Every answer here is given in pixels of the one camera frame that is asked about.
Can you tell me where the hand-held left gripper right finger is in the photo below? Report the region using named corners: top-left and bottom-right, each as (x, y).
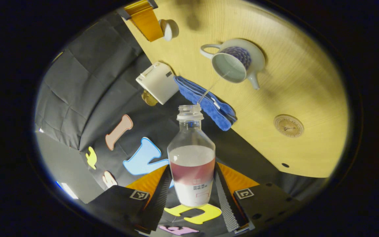
top-left (214, 162), bottom-right (303, 232)

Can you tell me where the long ceiling light panel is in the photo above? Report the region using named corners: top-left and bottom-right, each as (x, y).
top-left (56, 182), bottom-right (79, 199)

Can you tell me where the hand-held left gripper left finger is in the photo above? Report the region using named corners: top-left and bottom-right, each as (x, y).
top-left (86, 165), bottom-right (173, 232)

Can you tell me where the folded blue towel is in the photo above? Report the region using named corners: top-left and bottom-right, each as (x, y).
top-left (174, 75), bottom-right (238, 131)

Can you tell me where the round brown coaster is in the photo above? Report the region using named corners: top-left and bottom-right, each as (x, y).
top-left (273, 114), bottom-right (305, 138)

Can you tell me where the black backdrop cloth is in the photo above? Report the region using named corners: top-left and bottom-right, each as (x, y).
top-left (35, 12), bottom-right (328, 237)

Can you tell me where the clear plastic water bottle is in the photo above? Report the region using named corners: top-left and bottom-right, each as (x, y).
top-left (167, 104), bottom-right (216, 208)

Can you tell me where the white blue-patterned teacup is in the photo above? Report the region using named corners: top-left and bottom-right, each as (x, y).
top-left (200, 39), bottom-right (266, 90)

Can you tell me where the white toaster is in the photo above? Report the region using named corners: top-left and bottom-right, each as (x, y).
top-left (136, 62), bottom-right (179, 105)

